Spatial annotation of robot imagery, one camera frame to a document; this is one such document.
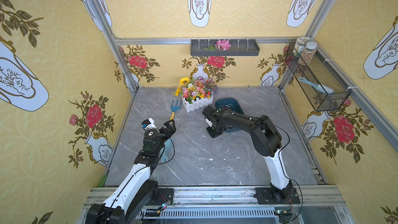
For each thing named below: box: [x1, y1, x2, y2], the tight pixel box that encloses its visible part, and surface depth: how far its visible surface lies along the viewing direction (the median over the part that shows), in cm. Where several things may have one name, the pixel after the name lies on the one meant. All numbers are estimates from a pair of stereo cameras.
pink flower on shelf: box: [214, 39, 232, 51], surface depth 91 cm
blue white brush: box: [297, 76, 335, 95], surface depth 75 cm
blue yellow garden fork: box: [169, 99, 183, 121], surface depth 112 cm
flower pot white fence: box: [171, 76, 219, 113], surface depth 100 cm
